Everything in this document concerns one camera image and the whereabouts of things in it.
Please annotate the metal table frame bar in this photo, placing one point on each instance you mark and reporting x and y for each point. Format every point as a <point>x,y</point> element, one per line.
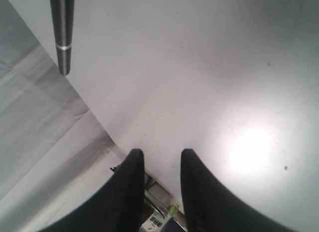
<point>156,198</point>

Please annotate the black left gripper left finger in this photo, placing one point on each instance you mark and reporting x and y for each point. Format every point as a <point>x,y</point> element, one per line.
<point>116,207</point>

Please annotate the white backdrop curtain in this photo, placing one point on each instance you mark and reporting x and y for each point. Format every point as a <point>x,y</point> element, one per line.
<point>54,154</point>

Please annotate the black paintbrush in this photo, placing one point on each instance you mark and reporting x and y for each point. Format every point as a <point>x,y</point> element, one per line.
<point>62,12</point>

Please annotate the white green labelled box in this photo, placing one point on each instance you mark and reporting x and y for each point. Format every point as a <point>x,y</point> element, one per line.
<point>156,222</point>

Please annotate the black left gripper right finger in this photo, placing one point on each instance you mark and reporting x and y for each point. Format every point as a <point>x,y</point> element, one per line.
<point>211,207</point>

